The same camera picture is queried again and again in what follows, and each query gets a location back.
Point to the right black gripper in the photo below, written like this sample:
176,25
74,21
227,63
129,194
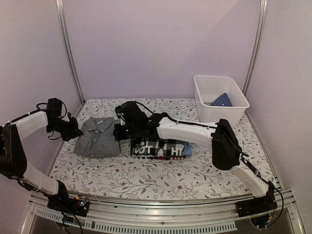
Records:
118,134

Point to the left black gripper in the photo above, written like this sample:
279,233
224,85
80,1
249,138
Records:
75,132

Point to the grey long sleeve shirt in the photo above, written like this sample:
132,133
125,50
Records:
97,140

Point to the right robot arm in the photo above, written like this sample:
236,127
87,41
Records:
227,155

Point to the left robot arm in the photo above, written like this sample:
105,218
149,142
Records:
20,146

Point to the white plastic bin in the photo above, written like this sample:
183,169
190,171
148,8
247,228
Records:
209,88

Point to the blue dotted cloth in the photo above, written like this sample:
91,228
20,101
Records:
222,100

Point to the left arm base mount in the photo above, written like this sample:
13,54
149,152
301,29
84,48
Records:
75,205

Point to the aluminium front rail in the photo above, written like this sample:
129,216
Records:
125,216

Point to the left metal corner post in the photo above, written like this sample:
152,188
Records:
68,49

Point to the metal corner post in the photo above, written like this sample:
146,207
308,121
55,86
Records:
68,49
256,45

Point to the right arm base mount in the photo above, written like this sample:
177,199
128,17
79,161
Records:
256,205

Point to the right metal corner post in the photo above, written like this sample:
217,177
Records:
256,45

